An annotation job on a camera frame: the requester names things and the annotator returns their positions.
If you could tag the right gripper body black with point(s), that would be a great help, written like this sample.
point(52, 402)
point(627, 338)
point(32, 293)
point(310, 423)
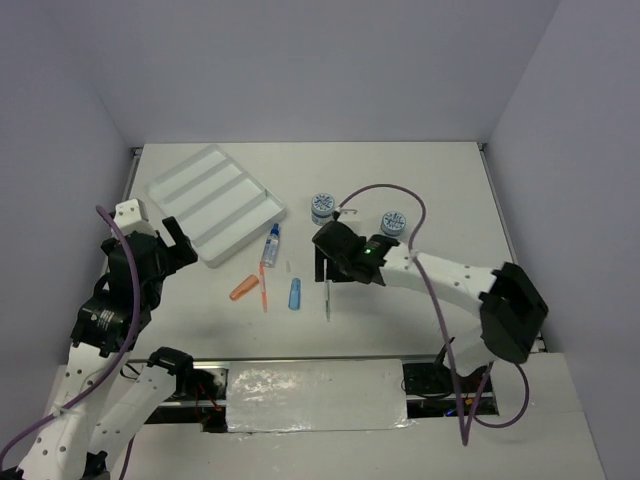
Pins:
point(364, 238)

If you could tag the clear spray bottle blue cap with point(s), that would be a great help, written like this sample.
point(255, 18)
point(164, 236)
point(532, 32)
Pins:
point(269, 255)

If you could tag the blue white round jar right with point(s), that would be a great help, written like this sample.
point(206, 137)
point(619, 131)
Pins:
point(393, 223)

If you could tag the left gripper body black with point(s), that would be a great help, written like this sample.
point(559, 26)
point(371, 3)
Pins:
point(164, 248)

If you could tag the orange translucent cap case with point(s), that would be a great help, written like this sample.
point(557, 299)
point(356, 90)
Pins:
point(248, 284)

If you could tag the silver foil covered panel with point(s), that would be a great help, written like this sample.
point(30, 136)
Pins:
point(315, 396)

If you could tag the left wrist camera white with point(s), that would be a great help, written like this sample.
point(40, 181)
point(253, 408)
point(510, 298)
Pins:
point(131, 216)

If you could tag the blue translucent cap case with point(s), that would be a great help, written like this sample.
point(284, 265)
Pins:
point(294, 301)

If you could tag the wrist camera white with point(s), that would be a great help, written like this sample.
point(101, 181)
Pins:
point(131, 216)
point(345, 212)

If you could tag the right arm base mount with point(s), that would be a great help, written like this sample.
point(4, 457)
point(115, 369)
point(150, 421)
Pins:
point(429, 390)

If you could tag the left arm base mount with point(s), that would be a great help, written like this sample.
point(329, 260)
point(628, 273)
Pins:
point(200, 395)

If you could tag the orange thin pen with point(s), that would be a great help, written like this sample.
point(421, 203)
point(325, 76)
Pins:
point(262, 280)

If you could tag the blue white round jar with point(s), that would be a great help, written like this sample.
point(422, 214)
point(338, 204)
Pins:
point(322, 208)
point(393, 223)

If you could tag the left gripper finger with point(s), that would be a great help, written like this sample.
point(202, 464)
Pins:
point(180, 255)
point(173, 228)

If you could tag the blue white round jar left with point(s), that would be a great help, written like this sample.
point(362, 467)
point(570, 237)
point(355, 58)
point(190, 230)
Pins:
point(322, 208)

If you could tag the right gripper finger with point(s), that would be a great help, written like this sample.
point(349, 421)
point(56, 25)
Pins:
point(319, 265)
point(335, 275)

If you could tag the white compartment tray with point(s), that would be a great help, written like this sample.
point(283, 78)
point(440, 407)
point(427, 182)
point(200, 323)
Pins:
point(217, 203)

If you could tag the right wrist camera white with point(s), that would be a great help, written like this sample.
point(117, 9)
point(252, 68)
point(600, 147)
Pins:
point(345, 212)

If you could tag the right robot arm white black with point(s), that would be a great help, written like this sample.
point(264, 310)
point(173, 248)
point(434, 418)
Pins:
point(508, 308)

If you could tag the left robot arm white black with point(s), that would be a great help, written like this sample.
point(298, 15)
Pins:
point(81, 437)

